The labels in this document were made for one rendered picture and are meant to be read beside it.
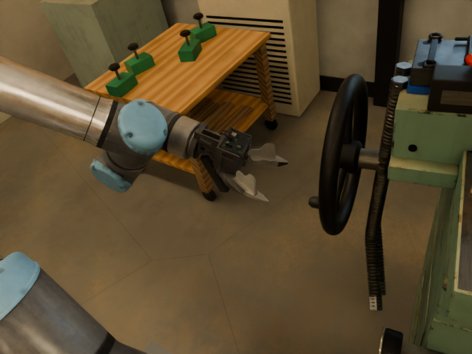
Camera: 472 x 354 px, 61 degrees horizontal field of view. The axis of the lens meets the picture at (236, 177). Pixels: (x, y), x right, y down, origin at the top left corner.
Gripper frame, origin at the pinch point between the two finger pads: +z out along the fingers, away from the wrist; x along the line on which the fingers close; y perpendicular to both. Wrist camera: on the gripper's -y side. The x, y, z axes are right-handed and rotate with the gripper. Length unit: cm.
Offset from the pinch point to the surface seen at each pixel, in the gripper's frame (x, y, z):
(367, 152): -2.0, 19.5, 13.4
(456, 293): -30.2, 30.9, 24.2
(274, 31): 115, -35, -35
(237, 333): -9, -71, 5
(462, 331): -23.6, 14.0, 34.3
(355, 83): 0.5, 29.9, 6.7
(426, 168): -8.7, 26.8, 20.9
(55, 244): 3, -105, -86
